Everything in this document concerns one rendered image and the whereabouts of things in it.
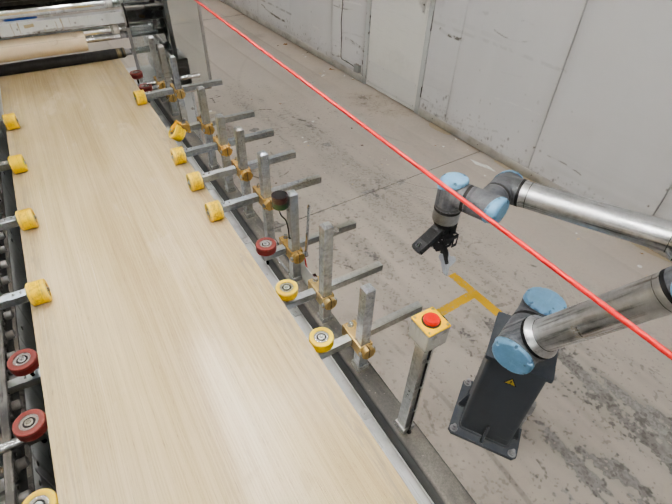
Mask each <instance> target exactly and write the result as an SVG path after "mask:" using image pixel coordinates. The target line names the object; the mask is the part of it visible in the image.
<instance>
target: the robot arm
mask: <svg viewBox="0 0 672 504"><path fill-rule="evenodd" d="M440 180H441V181H442V182H443V183H445V184H446V185H447V186H449V187H450V188H452V189H453V190H454V191H456V192H457V193H458V194H460V195H461V196H462V197H464V198H465V199H466V200H468V201H469V202H470V203H472V204H473V205H474V206H476V207H477V208H478V209H480V210H481V211H483V212H484V213H485V214H487V215H488V216H489V217H491V218H492V219H493V220H495V221H496V222H497V223H499V222H500V221H501V220H502V218H503V217H504V216H505V214H506V212H507V210H508V208H509V204H510V205H513V206H516V207H522V208H525V209H528V210H531V211H534V212H537V213H541V214H544V215H547V216H550V217H553V218H556V219H560V220H563V221H566V222H569V223H572V224H575V225H579V226H582V227H585V228H588V229H591V230H594V231H598V232H601V233H604V234H607V235H610V236H613V237H617V238H620V239H623V240H626V241H629V242H632V243H636V244H639V245H642V246H645V247H648V248H651V249H654V250H658V251H661V252H664V253H665V254H666V255H667V257H668V259H669V260H670V261H672V221H668V220H665V219H661V218H658V217H654V216H651V215H647V214H644V213H640V212H637V211H633V210H630V209H626V208H622V207H619V206H615V205H612V204H608V203H605V202H601V201H598V200H594V199H591V198H587V197H584V196H580V195H576V194H573V193H569V192H566V191H562V190H559V189H555V188H552V187H548V186H545V185H541V184H538V183H534V182H530V181H529V180H526V179H523V177H522V175H521V174H520V173H518V172H516V171H514V170H505V171H503V172H501V173H499V174H498V175H496V176H495V177H494V179H493V180H492V181H491V182H490V183H489V184H488V185H487V186H485V187H484V188H483V189H481V188H479V187H477V186H474V185H472V184H469V182H470V181H469V178H468V177H467V176H466V175H465V174H462V173H459V172H449V173H446V174H444V175H442V176H441V178H440ZM437 187H438V189H437V194H436V199H435V203H434V208H433V213H432V219H433V221H434V224H433V225H432V226H431V227H430V228H429V229H428V230H427V231H426V232H425V233H423V234H422V235H421V236H420V237H419V238H418V239H417V240H416V241H415V242H414V243H413V244H412V248H413V249H414V250H415V251H416V252H417V253H418V254H419V255H422V254H423V253H424V252H426V251H427V250H428V249H429V248H430V247H432V248H433V249H434V250H435V251H436V252H437V251H440V253H441V254H440V255H439V260H440V261H441V267H442V272H443V273H444V275H445V276H447V275H448V272H449V267H450V266H451V265H452V264H454V263H455V261H456V258H455V257H454V256H450V254H449V251H448V249H447V248H448V247H450V246H451V248H452V247H454V246H456V244H457V240H458V237H459V234H458V233H457V232H456V228H457V224H458V221H459V218H460V214H461V212H463V213H465V214H468V215H470V216H472V217H474V218H477V219H479V220H481V221H483V222H484V223H488V224H490V223H489V222H487V221H486V220H485V219H483V218H482V217H481V216H480V215H478V214H477V213H476V212H474V211H473V210H472V209H470V208H469V207H468V206H466V205H465V204H464V203H462V202H461V201H460V200H458V199H457V198H456V197H454V196H453V195H452V194H450V193H449V192H448V191H446V190H445V189H444V188H442V187H441V186H440V185H438V186H437ZM453 234H456V235H455V236H454V235H453ZM456 238H457V239H456ZM454 239H456V243H455V244H453V243H454ZM451 244H452V245H451ZM597 297H598V298H600V299H601V300H603V301H604V302H605V303H607V304H608V305H609V306H611V307H612V308H613V309H615V310H616V311H617V312H619V313H620V314H621V315H623V316H624V317H625V318H627V319H628V320H630V321H631V322H632V323H634V324H635V325H638V324H642V323H645V322H648V321H651V320H655V319H658V318H661V317H664V316H668V315H671V314H672V266H670V267H667V268H665V269H662V270H660V271H659V272H657V273H655V274H652V275H650V276H647V277H645V278H642V279H640V280H637V281H634V282H632V283H629V284H627V285H624V286H622V287H619V288H616V289H614V290H611V291H609V292H606V293H604V294H601V295H599V296H597ZM625 328H628V327H627V326H625V325H624V324H623V323H621V322H620V321H619V320H618V319H616V318H615V317H614V316H612V315H611V314H610V313H608V312H607V311H606V310H604V309H603V308H602V307H600V306H599V305H598V304H596V303H595V302H594V301H592V300H591V299H588V300H586V301H583V302H581V303H578V304H576V305H573V306H570V307H568V308H567V305H566V302H565V301H564V299H563V298H562V297H561V296H560V295H559V294H557V293H556V292H554V291H552V290H550V289H547V288H542V287H532V288H529V289H528V290H527V291H526V292H525V294H524V295H523V298H522V300H521V302H520V304H519V306H518V308H517V309H516V311H515V312H514V313H513V315H512V316H511V318H510V319H509V321H508V322H507V323H506V325H505V326H504V328H503V329H502V331H501V332H500V333H499V335H498V336H497V337H496V339H495V341H494V343H493V345H492V352H493V355H494V357H495V359H496V360H497V361H498V362H499V363H500V364H501V365H502V366H503V367H504V368H506V369H507V370H509V371H511V372H513V373H516V374H521V375H524V374H528V373H530V372H531V371H532V370H533V369H534V366H535V365H536V363H540V362H542V361H544V360H546V359H549V358H552V357H554V356H555V355H556V353H557V351H558V349H560V348H564V347H567V346H570V345H573V344H577V343H580V342H583V341H586V340H590V339H593V338H596V337H599V336H603V335H606V334H609V333H612V332H616V331H619V330H622V329H625Z"/></svg>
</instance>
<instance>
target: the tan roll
mask: <svg viewBox="0 0 672 504"><path fill-rule="evenodd" d="M123 38H129V37H128V33H127V32H125V33H117V34H109V35H101V36H94V37H86V38H85V35H84V33H83V31H82V30H81V31H73V32H65V33H57V34H49V35H41V36H32V37H24V38H16V39H8V40H0V63H4V62H11V61H18V60H25V59H33V58H40V57H47V56H54V55H61V54H68V53H75V52H82V51H88V50H89V47H88V44H87V43H94V42H101V41H109V40H116V39H123Z"/></svg>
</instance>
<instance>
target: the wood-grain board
mask: <svg viewBox="0 0 672 504"><path fill-rule="evenodd" d="M0 90H1V97H2V104H3V112H4V114H9V113H14V114H15V115H16V117H17V119H18V121H19V124H20V128H18V129H13V130H8V129H7V127H6V133H7V140H8V147H9V154H10V156H13V155H18V154H22V156H23V157H24V159H25V161H26V163H27V167H28V171H26V172H22V173H17V174H15V173H14V172H13V170H12V176H13V183H14V190H15V197H16V204H17V211H19V210H23V209H27V208H32V210H33V211H34V213H35V215H36V217H37V220H38V224H39V227H36V228H32V229H29V230H25V231H23V230H22V229H21V227H20V233H21V240H22V247H23V254H24V261H25V269H26V276H27V283H29V282H33V281H36V280H39V279H42V278H43V279H45V280H46V282H47V284H48V286H49V288H50V291H51V294H52V301H49V302H46V303H43V304H40V305H37V306H33V305H32V304H31V302H30V304H31V311H32V318H33V326H34V333H35V340H36V347H37V354H38V361H39V368H40V376H41V383H42V390H43V397H44V404H45V411H46V418H47V425H48V433H49V440H50V447H51V454H52V461H53V468H54V475H55V483H56V490H57V497H58V504H418V503H417V501H416V500H415V498H414V497H413V495H412V494H411V492H410V491H409V489H408V488H407V486H406V485H405V483H404V482H403V480H402V479H401V477H400V476H399V474H398V473H397V471H396V470H395V468H394V467H393V465H392V464H391V462H390V461H389V459H388V458H387V456H386V455H385V453H384V452H383V450H382V449H381V447H380V446H379V444H378V443H377V441H376V440H375V439H374V437H373V436H372V434H371V433H370V431H369V430H368V428H367V427H366V425H365V424H364V422H363V421H362V419H361V418H360V416H359V415H358V413H357V412H356V410H355V409H354V407H353V406H352V404H351V403H350V401H349V400H348V398H347V397H346V395H345V394H344V392H343V391H342V389H341V388H340V386H339V385H338V383H337V382H336V380H335V379H334V377H333V376H332V374H331V373H330V372H329V370H328V369H327V367H326V366H325V364H324V363H323V361H322V360H321V358H320V357H319V355H318V354H317V352H316V351H315V349H314V348H313V346H312V345H311V343H310V342H309V340H308V339H307V337H306V336H305V334H304V333H303V331H302V330H301V328H300V327H299V325H298V324H297V322H296V321H295V319H294V318H293V316H292V315H291V313H290V312H289V310H288V309H287V307H286V306H285V305H284V303H283V302H282V300H281V299H280V297H279V296H278V294H277V293H276V291H275V290H274V288H273V287H272V285H271V284H270V282H269V281H268V279H267V278H266V276H265V275H264V273H263V272H262V270H261V269H260V267H259V266H258V264H257V263H256V261H255V260H254V258H253V257H252V255H251V254H250V252H249V251H248V249H247V248H246V246H245V245H244V243H243V242H242V240H241V239H240V238H239V236H238V235H237V233H236V232H235V230H234V229H233V227H232V226H231V224H230V223H229V221H228V220H227V218H226V217H225V215H224V218H223V219H220V220H217V221H214V222H211V221H210V220H209V218H208V216H207V213H206V210H205V203H208V202H212V201H215V200H214V199H213V197H212V196H211V194H210V193H209V191H208V190H207V188H206V187H205V185H204V188H203V189H200V190H196V191H191V190H190V188H189V185H188V183H187V179H186V174H188V173H192V172H195V171H194V169H193V168H192V166H191V165H190V163H189V162H188V160H187V163H183V164H179V165H175V164H174V162H173V160H172V157H171V154H170V149H171V148H176V147H178V145H177V144H176V142H175V141H174V139H172V138H170V137H169V135H168V133H169V132H168V130H167V129H166V127H165V126H164V124H163V123H162V121H161V120H160V118H159V117H158V115H157V114H156V112H155V111H154V109H153V108H152V106H151V105H150V104H149V102H148V101H147V104H143V105H137V103H136V101H135V98H134V94H133V91H137V90H140V89H139V87H138V86H137V84H136V83H135V81H134V80H133V78H132V77H131V75H130V74H129V72H128V71H127V69H126V68H125V66H124V65H123V64H121V65H115V66H108V67H102V68H95V69H89V70H82V71H76V72H70V73H63V74H57V75H50V76H44V77H37V78H31V79H25V80H18V81H12V82H5V83H0Z"/></svg>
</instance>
